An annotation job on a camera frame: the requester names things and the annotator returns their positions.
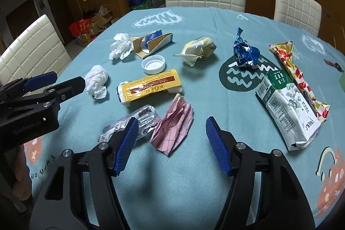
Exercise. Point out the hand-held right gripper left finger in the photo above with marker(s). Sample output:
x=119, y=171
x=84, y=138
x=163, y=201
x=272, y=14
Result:
x=126, y=143

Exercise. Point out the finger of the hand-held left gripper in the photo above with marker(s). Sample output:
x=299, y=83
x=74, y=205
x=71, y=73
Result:
x=40, y=79
x=70, y=85

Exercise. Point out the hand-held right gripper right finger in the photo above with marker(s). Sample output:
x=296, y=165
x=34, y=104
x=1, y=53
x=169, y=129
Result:
x=218, y=146

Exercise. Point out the pink white tissue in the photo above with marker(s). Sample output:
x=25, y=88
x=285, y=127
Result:
x=95, y=80

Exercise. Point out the silver blister pack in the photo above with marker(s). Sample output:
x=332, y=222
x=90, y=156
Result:
x=145, y=116

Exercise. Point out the yellow box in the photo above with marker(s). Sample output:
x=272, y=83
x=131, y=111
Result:
x=151, y=84

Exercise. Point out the green white packet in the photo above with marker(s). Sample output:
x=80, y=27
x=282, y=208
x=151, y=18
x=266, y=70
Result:
x=288, y=114

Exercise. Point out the white plastic spoon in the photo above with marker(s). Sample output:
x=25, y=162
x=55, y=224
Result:
x=186, y=56

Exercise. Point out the person's left hand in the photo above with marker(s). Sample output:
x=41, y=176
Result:
x=21, y=168

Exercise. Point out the blue printed tablecloth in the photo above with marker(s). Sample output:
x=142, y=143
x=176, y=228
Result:
x=188, y=192

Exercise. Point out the pile of cardboard boxes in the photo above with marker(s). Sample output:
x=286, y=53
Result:
x=99, y=21

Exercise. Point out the white bottle cap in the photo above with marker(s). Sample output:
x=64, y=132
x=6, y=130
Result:
x=153, y=65

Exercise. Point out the torn blue brown carton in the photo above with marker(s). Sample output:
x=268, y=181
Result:
x=156, y=42

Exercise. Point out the blue foil wrapper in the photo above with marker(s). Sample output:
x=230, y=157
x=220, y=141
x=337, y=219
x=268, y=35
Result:
x=245, y=52

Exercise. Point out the green colourful bag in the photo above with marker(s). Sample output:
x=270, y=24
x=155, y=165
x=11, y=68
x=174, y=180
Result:
x=142, y=5

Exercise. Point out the red yellow striped wrapper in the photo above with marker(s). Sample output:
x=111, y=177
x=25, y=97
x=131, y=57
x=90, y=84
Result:
x=285, y=60

